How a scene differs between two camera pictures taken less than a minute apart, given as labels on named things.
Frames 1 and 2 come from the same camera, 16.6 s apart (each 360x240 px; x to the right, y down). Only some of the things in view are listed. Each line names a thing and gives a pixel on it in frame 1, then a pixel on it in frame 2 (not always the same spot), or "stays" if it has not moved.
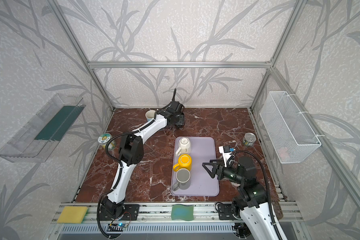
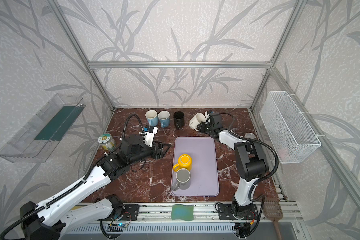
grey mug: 183,179 stays
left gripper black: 174,106 → 155,150
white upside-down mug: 185,146 → 196,119
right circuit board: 240,229 stays
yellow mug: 184,161 stays
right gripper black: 217,169 → 205,126
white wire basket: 291,139 stays
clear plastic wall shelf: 37,140 stays
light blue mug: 149,114 stays
